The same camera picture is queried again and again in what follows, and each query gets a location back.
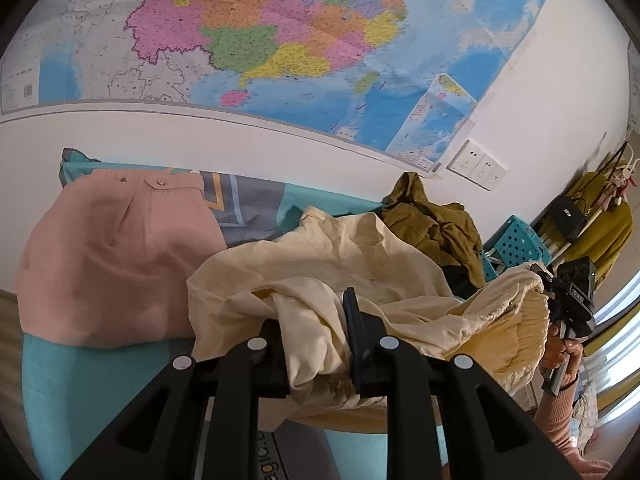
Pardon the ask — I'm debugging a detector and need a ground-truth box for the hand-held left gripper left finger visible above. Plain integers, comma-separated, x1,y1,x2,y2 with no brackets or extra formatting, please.
60,319,291,480

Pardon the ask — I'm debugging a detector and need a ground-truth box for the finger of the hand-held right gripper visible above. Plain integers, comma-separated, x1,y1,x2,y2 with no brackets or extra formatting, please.
529,266,557,301

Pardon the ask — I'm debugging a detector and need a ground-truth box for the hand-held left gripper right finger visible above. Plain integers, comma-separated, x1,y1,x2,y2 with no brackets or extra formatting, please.
342,287,583,480

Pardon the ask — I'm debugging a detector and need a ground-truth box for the cream garment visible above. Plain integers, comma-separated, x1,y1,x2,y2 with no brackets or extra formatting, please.
186,205,553,433

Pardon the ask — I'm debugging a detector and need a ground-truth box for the person's right forearm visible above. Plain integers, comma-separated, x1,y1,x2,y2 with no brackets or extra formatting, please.
532,370,613,480

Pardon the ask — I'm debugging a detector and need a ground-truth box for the person's right hand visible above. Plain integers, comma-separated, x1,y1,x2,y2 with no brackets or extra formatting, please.
540,322,583,386

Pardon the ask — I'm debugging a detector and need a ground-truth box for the teal perforated basket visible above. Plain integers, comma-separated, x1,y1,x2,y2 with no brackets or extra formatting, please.
482,215,558,268

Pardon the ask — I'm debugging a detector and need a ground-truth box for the mustard yellow hanging garment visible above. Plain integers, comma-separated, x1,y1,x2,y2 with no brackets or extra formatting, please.
537,170,635,278

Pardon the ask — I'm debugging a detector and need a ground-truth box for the black bag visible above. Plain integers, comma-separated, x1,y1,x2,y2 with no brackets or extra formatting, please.
541,194,590,243

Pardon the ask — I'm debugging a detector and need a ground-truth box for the white curtain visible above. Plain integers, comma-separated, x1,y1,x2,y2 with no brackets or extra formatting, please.
585,260,640,411

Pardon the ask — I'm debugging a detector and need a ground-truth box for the stuffed toy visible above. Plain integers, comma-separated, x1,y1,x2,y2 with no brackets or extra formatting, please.
600,157,633,208

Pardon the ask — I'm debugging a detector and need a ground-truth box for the olive green garment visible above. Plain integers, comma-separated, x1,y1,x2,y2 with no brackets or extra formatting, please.
382,171,487,288

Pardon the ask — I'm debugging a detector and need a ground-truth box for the blue grey patterned pillow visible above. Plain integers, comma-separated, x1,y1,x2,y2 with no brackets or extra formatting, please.
59,147,286,248

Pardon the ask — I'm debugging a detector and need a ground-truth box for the pink garment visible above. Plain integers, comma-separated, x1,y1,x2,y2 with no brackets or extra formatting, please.
15,169,228,348

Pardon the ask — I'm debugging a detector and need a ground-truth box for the teal bed sheet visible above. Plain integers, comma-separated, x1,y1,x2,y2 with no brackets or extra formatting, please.
22,160,451,480

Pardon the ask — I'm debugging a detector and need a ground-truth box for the wooden headboard panel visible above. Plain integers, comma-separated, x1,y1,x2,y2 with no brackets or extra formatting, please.
0,287,26,411

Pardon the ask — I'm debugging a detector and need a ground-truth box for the white wall socket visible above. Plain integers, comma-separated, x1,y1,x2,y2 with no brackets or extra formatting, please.
470,154,507,191
446,139,486,178

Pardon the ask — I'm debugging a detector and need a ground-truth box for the colourful wall map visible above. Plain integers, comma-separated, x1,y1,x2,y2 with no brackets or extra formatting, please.
0,0,551,173

